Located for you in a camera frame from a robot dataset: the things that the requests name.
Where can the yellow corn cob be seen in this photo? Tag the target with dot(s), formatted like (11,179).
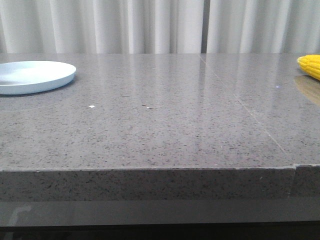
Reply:
(310,64)

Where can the light blue round plate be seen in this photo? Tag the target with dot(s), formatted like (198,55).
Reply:
(29,77)

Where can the white pleated curtain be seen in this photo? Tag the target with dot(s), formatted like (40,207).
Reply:
(159,26)

